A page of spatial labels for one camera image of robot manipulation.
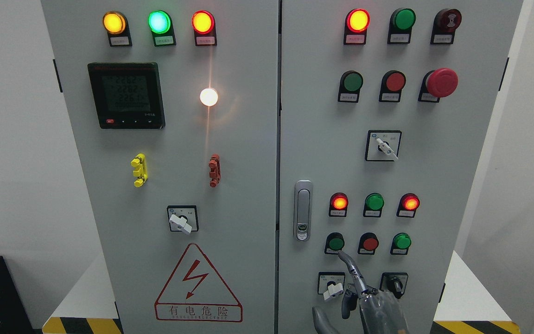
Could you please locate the black digital power meter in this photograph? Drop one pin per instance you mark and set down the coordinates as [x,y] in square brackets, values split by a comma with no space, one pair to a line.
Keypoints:
[127,95]

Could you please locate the lower right green push button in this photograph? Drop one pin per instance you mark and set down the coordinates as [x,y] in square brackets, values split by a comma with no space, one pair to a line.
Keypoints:
[400,244]

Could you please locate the red push button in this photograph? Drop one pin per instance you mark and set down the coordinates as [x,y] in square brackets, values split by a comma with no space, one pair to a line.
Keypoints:
[368,244]
[391,86]

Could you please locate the green indicator lamp top left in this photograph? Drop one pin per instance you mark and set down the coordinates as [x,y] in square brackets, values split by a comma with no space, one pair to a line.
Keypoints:
[161,27]

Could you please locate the red indicator lamp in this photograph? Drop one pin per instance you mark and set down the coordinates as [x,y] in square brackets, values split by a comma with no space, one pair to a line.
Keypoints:
[204,26]
[355,28]
[408,205]
[338,205]

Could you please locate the red indicator lamp top left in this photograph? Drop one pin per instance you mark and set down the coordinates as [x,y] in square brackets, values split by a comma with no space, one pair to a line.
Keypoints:
[204,26]

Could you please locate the red high voltage warning sign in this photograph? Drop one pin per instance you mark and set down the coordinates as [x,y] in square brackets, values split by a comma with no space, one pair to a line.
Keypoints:
[195,291]

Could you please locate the yellow indicator lamp top left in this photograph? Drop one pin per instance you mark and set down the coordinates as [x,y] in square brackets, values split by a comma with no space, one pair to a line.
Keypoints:
[117,28]

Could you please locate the upper green push button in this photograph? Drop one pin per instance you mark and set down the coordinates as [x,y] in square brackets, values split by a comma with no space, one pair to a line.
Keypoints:
[349,87]

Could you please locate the upper white lever selector switch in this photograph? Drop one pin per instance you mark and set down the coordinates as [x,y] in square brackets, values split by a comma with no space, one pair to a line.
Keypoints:
[383,145]

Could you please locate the left door white selector switch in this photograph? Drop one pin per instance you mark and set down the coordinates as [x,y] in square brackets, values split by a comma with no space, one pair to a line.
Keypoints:
[183,218]

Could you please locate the grey electrical control cabinet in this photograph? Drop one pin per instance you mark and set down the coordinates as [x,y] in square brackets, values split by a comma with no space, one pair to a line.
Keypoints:
[276,68]

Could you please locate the lower right red indicator lamp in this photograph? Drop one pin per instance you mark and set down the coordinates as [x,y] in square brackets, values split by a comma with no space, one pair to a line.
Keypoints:
[408,205]

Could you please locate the dark red buzzer alarm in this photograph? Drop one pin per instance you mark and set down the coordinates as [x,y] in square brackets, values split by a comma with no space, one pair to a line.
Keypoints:
[444,25]

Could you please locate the lower left red indicator lamp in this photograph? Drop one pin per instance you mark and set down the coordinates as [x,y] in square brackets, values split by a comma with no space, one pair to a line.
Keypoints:
[338,205]

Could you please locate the bottom white selector switch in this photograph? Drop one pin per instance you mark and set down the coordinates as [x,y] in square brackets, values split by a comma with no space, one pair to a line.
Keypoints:
[331,284]

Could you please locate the white lit indicator lamp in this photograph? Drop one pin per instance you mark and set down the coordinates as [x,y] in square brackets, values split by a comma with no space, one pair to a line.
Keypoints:
[209,97]

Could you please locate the bottom black rotary switch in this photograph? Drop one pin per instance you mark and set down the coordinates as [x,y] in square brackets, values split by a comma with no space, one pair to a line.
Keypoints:
[394,282]

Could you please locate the green indicator lamp top right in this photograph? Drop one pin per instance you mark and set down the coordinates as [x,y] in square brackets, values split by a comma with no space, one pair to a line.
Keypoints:
[400,26]

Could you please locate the green indicator lamp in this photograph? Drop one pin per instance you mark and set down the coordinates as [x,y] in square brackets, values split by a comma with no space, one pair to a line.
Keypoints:
[161,27]
[373,205]
[400,26]

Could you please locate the lower middle green indicator lamp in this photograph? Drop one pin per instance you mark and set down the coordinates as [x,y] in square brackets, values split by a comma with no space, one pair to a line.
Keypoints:
[373,205]

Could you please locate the lower red push button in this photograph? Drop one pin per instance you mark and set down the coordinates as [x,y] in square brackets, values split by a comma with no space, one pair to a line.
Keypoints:
[368,244]

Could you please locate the silver cabinet door handle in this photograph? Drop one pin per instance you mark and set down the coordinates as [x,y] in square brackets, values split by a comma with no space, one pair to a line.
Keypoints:
[302,209]

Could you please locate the red indicator lamp top right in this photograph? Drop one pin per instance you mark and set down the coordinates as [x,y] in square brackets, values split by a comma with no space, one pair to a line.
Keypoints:
[355,28]

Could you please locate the green push button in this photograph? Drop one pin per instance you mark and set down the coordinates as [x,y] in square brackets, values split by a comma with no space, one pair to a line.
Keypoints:
[349,87]
[400,244]

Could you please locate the red emergency stop mushroom button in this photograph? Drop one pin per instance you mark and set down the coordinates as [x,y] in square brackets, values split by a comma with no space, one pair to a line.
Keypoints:
[437,84]

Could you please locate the green start button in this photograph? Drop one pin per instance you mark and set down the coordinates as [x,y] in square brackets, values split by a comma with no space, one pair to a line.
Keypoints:
[334,243]

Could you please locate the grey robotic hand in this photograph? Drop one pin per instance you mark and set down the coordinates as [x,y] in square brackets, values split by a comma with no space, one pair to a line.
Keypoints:
[380,310]

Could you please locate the upper red push button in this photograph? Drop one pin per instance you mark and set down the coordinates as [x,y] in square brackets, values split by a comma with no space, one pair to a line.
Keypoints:
[391,86]

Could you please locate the white platform with hazard stripes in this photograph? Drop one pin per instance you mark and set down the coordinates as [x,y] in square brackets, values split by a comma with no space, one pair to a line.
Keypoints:
[466,307]

